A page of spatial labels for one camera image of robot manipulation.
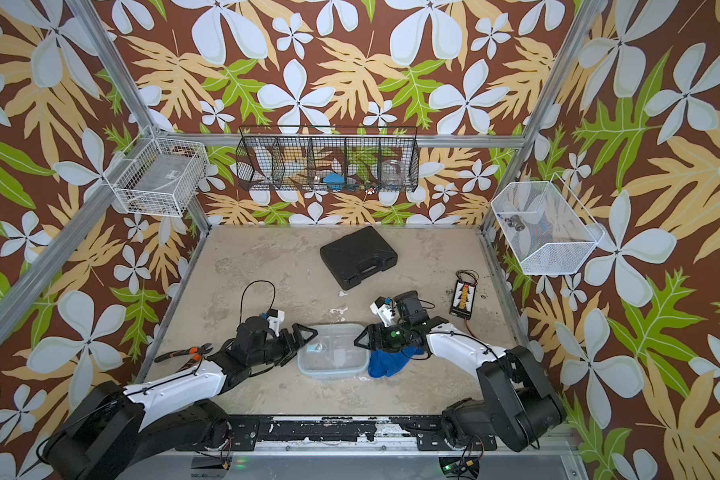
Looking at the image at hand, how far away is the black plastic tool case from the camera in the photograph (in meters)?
1.03

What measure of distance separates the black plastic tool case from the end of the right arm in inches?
8.1

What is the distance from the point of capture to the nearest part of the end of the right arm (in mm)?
668
